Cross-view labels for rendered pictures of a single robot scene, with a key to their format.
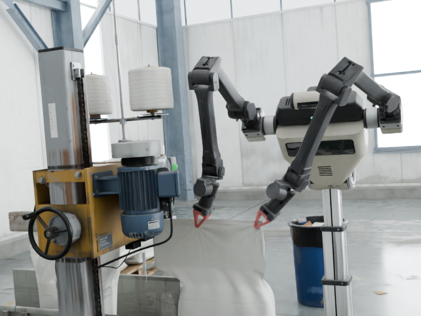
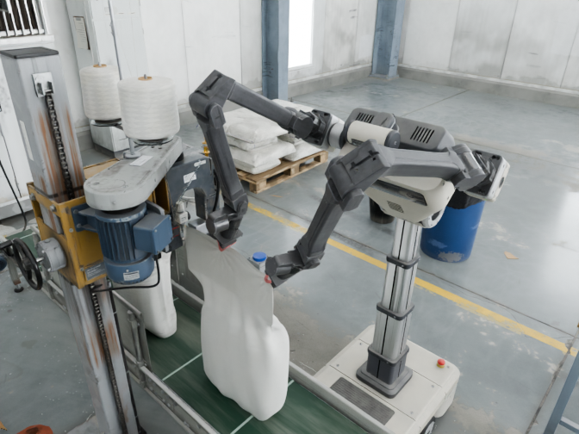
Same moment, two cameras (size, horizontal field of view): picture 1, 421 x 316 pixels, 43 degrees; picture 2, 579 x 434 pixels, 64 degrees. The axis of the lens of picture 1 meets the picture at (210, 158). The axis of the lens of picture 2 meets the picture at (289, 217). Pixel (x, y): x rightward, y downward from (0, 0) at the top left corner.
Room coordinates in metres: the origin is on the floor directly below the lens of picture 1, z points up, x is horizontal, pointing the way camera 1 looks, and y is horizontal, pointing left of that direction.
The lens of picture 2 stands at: (0.86, -0.61, 1.98)
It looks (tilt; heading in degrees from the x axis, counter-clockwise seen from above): 28 degrees down; 18
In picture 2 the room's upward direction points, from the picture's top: 1 degrees clockwise
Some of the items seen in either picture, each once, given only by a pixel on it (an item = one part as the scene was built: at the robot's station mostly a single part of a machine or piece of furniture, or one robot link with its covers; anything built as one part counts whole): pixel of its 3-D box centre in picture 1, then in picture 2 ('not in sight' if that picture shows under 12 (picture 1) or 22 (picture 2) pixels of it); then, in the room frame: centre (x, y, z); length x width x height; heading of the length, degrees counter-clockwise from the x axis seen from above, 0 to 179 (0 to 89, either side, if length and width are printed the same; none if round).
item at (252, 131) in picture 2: not in sight; (262, 127); (5.04, 1.05, 0.56); 0.66 x 0.42 x 0.15; 157
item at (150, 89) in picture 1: (150, 89); (149, 107); (2.02, 0.21, 1.61); 0.17 x 0.17 x 0.17
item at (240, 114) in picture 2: not in sight; (233, 120); (5.18, 1.43, 0.56); 0.66 x 0.43 x 0.15; 154
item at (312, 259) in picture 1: (319, 260); (452, 213); (4.27, -0.83, 0.32); 0.51 x 0.48 x 0.65; 157
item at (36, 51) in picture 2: (61, 51); (28, 52); (1.91, 0.51, 1.76); 0.12 x 0.11 x 0.01; 157
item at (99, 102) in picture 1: (93, 95); (103, 91); (2.12, 0.45, 1.61); 0.15 x 0.14 x 0.17; 67
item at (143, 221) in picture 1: (141, 200); (126, 242); (1.88, 0.26, 1.21); 0.15 x 0.15 x 0.25
